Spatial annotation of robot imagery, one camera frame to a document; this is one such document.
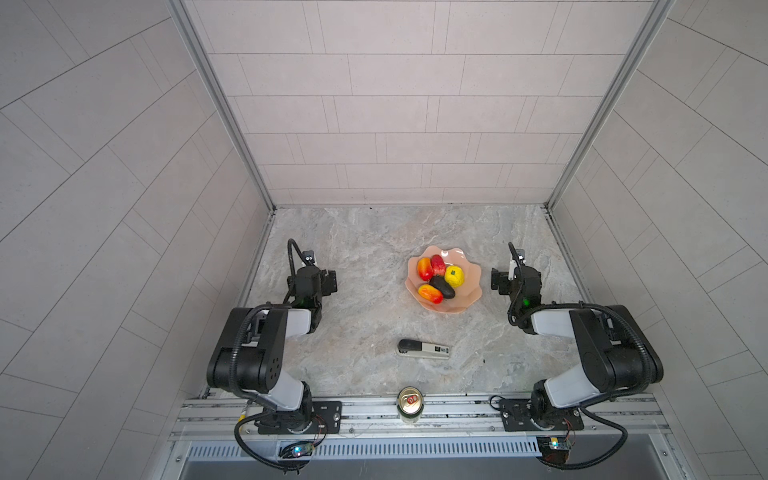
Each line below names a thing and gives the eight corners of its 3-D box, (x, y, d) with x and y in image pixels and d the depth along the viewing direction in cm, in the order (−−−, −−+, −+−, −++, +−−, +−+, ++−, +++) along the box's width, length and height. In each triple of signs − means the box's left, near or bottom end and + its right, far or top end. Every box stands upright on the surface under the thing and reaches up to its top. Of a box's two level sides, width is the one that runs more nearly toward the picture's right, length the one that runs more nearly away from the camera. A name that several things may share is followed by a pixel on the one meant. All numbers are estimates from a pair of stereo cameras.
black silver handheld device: (396, 354, 83) (396, 348, 79) (398, 343, 85) (398, 337, 81) (447, 362, 82) (450, 356, 78) (448, 351, 84) (450, 344, 79)
